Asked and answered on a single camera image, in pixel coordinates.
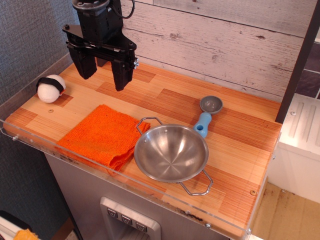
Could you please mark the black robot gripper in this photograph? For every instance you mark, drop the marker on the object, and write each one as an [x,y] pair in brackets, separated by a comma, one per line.
[99,35]

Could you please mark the stainless steel two-handled bowl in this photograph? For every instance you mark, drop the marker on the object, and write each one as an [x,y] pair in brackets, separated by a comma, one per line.
[173,153]

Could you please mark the blue handled grey spoon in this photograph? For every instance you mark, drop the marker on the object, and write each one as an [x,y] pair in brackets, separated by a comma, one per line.
[210,105]

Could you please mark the orange knitted rag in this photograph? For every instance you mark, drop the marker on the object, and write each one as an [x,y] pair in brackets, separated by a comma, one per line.
[105,136]

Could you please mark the white plush sushi ball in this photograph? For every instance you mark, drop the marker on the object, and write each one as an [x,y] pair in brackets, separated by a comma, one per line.
[50,88]

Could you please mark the clear acrylic table guard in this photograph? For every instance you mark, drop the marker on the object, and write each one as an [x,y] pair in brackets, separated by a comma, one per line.
[239,151]

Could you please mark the grey dispenser panel with buttons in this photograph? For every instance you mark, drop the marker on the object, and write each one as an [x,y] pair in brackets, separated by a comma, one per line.
[124,223]

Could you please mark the yellow cloth object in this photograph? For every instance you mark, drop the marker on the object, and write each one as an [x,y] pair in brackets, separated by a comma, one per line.
[25,234]

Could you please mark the white toy sink cabinet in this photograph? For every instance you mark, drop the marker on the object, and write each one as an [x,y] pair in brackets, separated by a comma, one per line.
[295,166]

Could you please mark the dark vertical post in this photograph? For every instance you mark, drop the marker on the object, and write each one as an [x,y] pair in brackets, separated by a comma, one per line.
[300,63]

